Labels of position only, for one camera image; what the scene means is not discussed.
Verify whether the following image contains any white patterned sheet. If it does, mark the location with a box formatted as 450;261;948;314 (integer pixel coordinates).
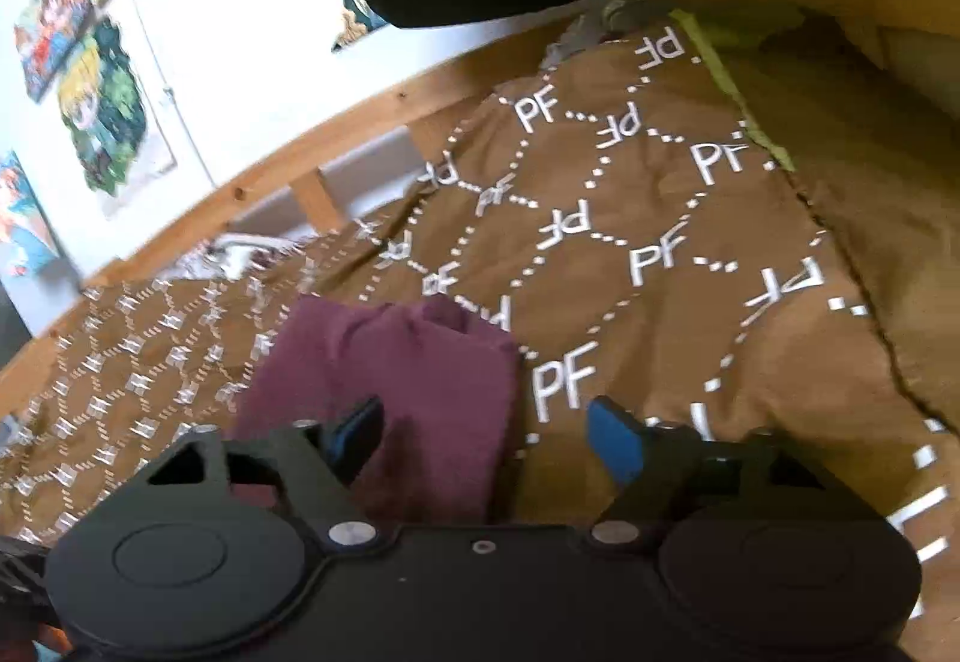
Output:
159;228;320;282

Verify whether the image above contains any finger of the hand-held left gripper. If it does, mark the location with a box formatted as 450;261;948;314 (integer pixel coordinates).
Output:
0;533;55;633

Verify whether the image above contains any purple long-sleeve shirt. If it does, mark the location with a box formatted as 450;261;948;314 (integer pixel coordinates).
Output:
225;294;524;529

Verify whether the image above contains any blue cartoon wall poster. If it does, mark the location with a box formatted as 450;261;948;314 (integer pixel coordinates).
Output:
0;150;62;282

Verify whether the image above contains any yellow-green cloth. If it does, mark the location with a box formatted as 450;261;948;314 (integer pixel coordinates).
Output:
666;8;797;174

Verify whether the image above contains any red cartoon wall poster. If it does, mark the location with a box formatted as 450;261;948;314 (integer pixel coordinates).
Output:
13;0;100;106

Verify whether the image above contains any grey cloth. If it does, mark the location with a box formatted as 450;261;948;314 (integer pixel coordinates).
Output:
559;0;665;63

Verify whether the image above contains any brown printed blanket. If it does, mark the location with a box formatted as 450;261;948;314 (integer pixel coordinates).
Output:
0;17;947;633

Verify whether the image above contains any plain tan blanket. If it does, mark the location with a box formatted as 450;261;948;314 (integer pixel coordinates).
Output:
660;0;960;434

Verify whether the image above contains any green cartoon wall poster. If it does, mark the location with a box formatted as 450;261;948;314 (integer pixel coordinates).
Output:
56;17;179;199

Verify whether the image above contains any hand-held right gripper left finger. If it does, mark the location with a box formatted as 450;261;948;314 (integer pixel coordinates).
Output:
135;396;387;552

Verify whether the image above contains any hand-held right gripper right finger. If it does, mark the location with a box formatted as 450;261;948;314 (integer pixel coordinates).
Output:
585;396;852;549

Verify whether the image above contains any white wall cable duct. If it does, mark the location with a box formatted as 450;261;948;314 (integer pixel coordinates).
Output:
118;0;220;187

